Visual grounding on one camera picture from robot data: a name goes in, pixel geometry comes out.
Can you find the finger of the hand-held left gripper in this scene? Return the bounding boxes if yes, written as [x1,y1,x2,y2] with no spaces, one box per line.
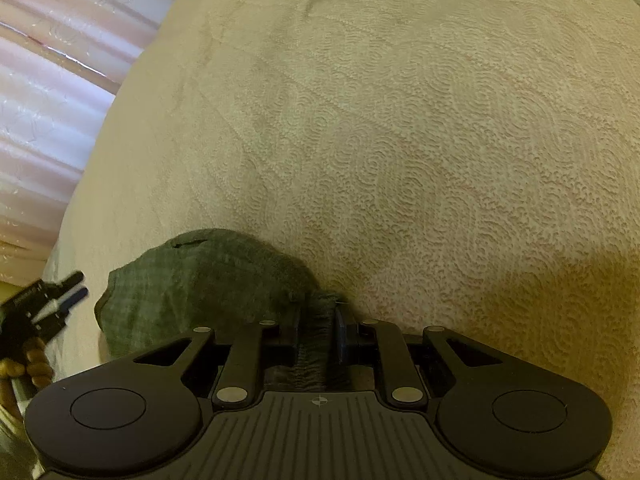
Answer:
[56,271,86,293]
[55,286,89,314]

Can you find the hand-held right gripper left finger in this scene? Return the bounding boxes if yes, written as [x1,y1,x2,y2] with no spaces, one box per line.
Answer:
[133,305,302,409]

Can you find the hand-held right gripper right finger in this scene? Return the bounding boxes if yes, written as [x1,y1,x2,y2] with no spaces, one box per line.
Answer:
[334,304,507,406]

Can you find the green plaid garment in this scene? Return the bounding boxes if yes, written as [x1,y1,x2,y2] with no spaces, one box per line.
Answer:
[94,229,351,394]

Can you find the person's left forearm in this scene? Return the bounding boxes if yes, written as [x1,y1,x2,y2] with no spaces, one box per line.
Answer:
[0,378,32,480]

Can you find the person's left hand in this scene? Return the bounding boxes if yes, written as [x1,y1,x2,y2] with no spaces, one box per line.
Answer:
[0,336,55,390]

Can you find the white textured bed blanket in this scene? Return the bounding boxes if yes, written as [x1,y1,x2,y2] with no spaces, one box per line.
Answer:
[42,0,640,480]

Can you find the pink sheer curtain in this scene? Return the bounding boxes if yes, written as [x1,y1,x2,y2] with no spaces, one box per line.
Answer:
[0,0,203,283]

